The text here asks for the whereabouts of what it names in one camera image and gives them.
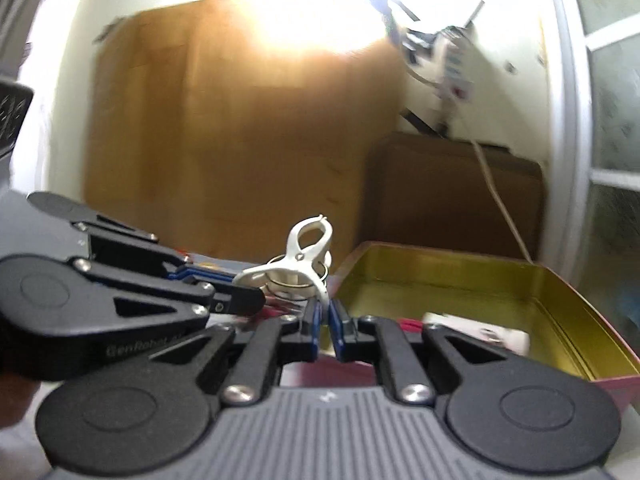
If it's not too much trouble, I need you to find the black tape strip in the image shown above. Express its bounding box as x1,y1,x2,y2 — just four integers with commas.
400,109,448,137

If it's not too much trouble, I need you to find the white cable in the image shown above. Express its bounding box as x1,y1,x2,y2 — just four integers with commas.
470,140,533,263

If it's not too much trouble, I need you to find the white plastic clip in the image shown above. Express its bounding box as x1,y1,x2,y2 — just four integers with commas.
235,215,335,306

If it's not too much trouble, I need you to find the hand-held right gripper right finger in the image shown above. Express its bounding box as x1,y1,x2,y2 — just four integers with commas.
327,299,506,403

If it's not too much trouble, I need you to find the white power strip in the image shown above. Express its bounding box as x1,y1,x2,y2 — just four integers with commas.
432,27,478,106

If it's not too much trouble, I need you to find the wood pattern board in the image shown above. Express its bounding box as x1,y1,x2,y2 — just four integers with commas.
82,0,416,266

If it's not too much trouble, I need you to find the white card in tin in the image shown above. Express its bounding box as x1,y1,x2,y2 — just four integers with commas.
422,311,531,356

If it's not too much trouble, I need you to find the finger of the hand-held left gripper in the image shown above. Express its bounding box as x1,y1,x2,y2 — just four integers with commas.
70,257,267,317
75,214,237,283

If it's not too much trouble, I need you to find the pink tin box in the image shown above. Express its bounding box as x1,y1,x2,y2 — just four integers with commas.
330,241,640,411

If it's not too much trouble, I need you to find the brown cushion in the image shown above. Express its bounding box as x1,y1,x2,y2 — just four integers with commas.
362,132,546,261

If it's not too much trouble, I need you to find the black ribbed object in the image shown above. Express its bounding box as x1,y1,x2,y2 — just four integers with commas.
0,79,34,157

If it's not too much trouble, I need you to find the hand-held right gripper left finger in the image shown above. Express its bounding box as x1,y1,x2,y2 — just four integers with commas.
150,299,323,406

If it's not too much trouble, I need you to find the white window frame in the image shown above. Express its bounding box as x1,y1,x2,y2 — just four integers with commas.
542,0,640,311

